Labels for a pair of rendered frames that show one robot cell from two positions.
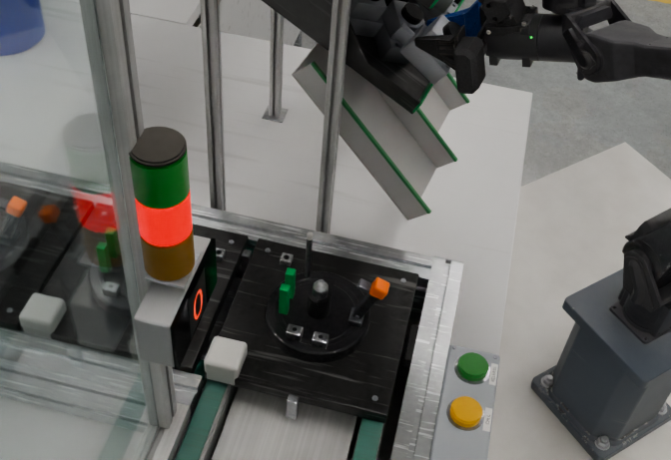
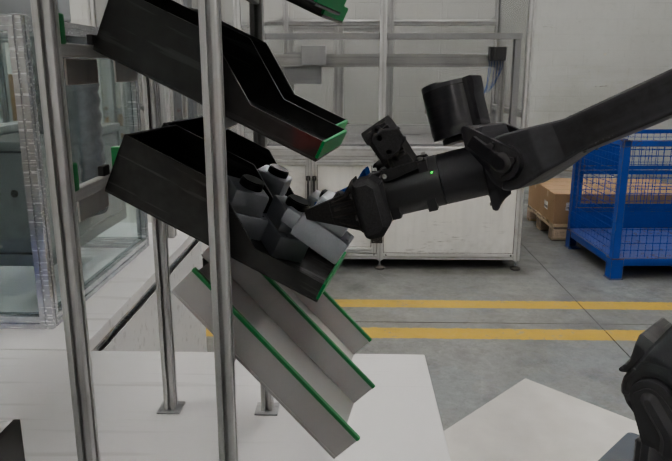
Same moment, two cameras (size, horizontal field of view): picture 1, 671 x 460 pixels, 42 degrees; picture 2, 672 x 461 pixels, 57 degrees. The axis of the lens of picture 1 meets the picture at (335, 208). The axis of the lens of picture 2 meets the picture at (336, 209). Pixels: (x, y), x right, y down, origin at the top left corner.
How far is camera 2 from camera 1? 54 cm
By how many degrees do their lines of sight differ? 33
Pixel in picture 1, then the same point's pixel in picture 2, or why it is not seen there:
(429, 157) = (343, 390)
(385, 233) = not seen: outside the picture
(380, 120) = (282, 348)
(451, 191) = (373, 446)
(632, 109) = not seen: hidden behind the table
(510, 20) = (405, 158)
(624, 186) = (544, 413)
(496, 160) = (410, 411)
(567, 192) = (492, 427)
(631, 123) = not seen: hidden behind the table
